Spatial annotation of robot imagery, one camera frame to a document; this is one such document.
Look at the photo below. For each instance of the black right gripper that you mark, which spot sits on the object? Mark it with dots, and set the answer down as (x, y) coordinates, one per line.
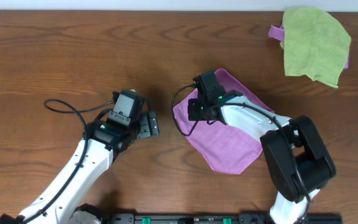
(193, 114)

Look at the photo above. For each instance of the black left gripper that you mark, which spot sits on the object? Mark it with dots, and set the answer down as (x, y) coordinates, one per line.
(146, 130)

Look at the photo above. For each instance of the purple microfiber cloth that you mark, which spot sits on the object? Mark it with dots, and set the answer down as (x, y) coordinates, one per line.
(225, 148)

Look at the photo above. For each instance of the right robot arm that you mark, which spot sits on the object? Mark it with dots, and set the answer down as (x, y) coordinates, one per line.
(298, 161)

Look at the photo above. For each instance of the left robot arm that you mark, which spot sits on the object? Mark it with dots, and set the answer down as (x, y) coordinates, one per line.
(60, 202)

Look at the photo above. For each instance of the green microfiber cloth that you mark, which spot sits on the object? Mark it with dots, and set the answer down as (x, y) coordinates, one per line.
(315, 44)

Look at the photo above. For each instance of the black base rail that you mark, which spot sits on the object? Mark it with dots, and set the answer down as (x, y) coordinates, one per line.
(244, 218)

